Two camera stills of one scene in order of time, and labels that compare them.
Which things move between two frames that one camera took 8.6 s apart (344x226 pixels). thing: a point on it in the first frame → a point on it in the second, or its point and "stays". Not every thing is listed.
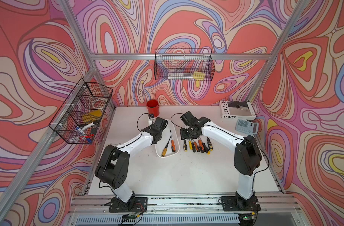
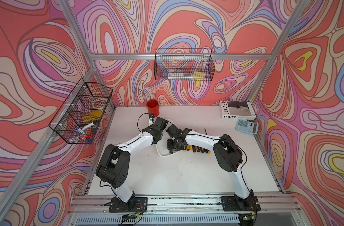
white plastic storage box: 169,145 stays
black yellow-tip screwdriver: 206,149 stays
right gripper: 183,136 → 170,148
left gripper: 146,129 stays
